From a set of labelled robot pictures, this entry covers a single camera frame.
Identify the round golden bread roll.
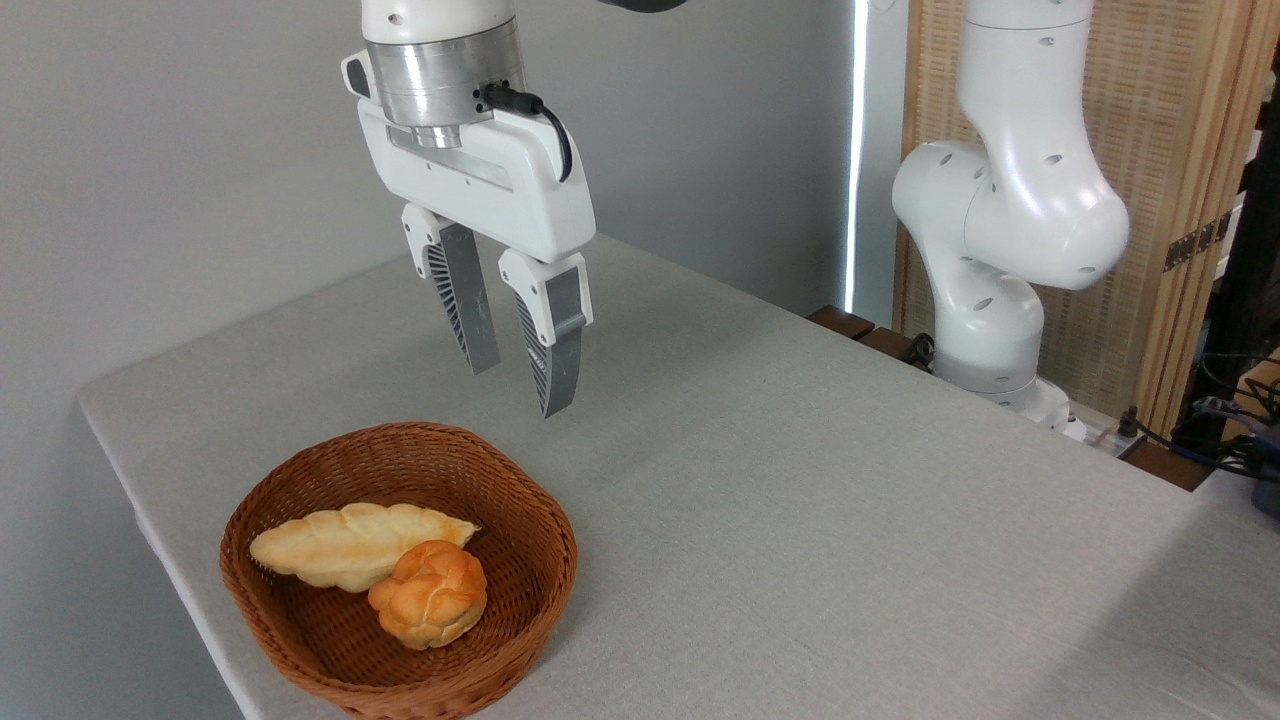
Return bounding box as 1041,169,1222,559
368,540,489,652

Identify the black vertical stand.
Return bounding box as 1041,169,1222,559
1188,95,1280,453

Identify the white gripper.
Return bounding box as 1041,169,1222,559
341,50,598,419

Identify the long pale braided bread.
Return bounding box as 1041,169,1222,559
249,502,481,593

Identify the vertical white light strip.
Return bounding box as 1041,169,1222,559
845,0,871,314

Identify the dark blue object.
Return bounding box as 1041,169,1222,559
1248,422,1280,518

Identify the brass screen hinge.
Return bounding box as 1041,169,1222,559
1164,212,1233,273

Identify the dark brown wooden board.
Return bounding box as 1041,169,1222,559
806,305,1213,493

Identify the wooden rattan folding screen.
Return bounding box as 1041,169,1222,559
893,0,1280,441

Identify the brown woven wicker basket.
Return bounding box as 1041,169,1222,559
219,421,580,720

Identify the grey tablecloth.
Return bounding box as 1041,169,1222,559
78,232,1280,720

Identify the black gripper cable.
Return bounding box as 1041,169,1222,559
480,83,576,185

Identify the black floor cable bundle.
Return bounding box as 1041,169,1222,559
1118,350,1280,483

